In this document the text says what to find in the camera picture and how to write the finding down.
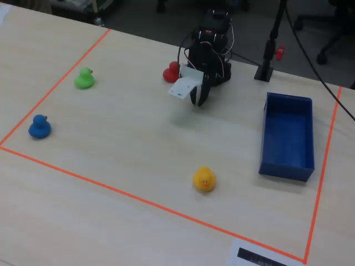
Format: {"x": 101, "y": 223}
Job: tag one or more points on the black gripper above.
{"x": 204, "y": 88}

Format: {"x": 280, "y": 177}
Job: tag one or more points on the yellow rubber duck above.
{"x": 204, "y": 180}

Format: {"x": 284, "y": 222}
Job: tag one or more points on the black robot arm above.
{"x": 205, "y": 33}

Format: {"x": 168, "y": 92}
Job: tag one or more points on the red rubber duck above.
{"x": 169, "y": 73}

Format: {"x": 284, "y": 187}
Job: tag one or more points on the blue plastic box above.
{"x": 288, "y": 138}

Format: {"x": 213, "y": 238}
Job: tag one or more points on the green rubber duck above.
{"x": 84, "y": 79}

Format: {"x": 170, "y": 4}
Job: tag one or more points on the blue rubber duck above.
{"x": 39, "y": 128}

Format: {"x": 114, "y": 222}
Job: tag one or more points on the red clamp knob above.
{"x": 280, "y": 52}

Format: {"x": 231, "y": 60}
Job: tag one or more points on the orange tape strip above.
{"x": 55, "y": 88}
{"x": 323, "y": 171}
{"x": 152, "y": 203}

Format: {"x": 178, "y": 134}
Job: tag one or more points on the black office chair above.
{"x": 332, "y": 36}

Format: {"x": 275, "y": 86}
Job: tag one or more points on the white paper with black print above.
{"x": 249, "y": 253}

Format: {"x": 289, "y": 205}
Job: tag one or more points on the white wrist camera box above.
{"x": 184, "y": 83}

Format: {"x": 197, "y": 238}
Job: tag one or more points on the black camera stand pole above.
{"x": 268, "y": 55}

